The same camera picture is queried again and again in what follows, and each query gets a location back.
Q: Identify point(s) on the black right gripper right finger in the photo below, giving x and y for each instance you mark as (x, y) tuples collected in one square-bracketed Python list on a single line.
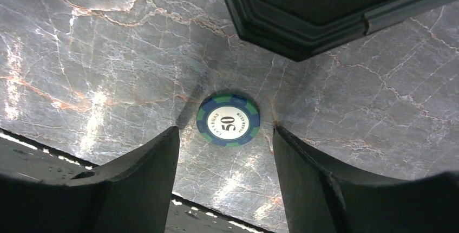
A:
[(324, 194)]

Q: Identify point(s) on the black poker case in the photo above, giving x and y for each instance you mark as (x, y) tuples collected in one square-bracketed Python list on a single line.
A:
[(302, 29)]

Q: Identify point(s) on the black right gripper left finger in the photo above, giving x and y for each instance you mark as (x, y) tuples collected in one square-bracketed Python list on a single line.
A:
[(131, 193)]

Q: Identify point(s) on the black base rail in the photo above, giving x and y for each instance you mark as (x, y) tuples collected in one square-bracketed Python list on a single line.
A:
[(22, 158)]

